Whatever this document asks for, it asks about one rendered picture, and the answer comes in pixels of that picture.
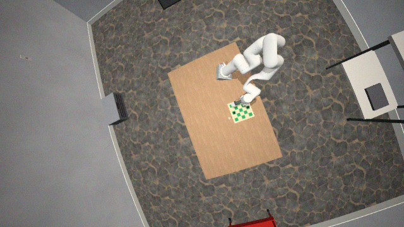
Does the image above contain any green and cream chessboard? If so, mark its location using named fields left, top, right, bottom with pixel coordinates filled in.
left=228, top=103, right=254, bottom=123

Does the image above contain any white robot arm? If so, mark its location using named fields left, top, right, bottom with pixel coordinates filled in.
left=220, top=33, right=285, bottom=107

